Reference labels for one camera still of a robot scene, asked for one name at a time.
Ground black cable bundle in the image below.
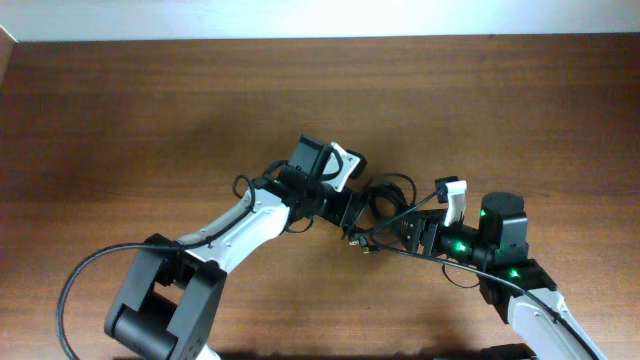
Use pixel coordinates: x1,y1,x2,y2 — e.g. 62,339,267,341
341,172,418,255

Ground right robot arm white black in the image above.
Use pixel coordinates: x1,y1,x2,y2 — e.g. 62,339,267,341
392,190,605,359

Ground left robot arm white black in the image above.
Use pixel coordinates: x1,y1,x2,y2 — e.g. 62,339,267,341
104,136,366,360

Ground left camera mount white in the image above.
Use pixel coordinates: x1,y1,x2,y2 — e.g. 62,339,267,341
323,142,355,192

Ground camera mount white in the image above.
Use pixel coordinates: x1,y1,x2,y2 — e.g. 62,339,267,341
323,142,355,192
443,180,467,227

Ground right camera mount white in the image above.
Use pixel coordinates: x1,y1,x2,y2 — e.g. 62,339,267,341
443,180,467,227

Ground right camera black cable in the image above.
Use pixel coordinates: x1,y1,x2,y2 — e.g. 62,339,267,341
372,189,596,360

